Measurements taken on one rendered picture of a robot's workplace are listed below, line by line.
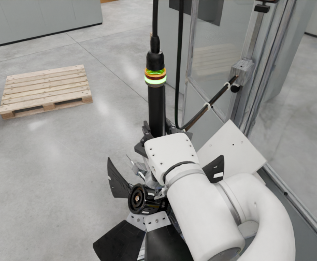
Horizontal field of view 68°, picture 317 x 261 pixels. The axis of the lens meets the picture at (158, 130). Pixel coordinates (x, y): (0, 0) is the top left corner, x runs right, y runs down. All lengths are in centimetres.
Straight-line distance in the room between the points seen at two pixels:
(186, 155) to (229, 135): 61
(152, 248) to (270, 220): 63
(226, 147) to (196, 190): 68
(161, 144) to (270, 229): 27
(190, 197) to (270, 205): 12
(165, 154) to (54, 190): 224
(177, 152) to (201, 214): 15
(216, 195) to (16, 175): 269
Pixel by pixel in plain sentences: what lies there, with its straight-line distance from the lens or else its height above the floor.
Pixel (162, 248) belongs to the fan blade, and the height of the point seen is 119.
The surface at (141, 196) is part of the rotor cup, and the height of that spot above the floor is 124.
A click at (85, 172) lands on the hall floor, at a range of 270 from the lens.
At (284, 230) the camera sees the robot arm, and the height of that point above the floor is 176.
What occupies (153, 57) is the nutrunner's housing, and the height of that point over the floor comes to 184.
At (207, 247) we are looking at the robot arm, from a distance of 38.
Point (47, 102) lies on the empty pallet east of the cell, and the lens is 360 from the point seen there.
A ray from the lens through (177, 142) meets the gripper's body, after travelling 51.
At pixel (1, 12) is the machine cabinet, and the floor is 64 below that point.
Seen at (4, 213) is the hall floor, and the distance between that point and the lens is 273.
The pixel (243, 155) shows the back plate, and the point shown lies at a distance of 102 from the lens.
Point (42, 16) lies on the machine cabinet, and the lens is 624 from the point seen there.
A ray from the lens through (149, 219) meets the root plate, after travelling 96.
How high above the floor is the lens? 204
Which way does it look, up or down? 42 degrees down
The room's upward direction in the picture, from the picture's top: straight up
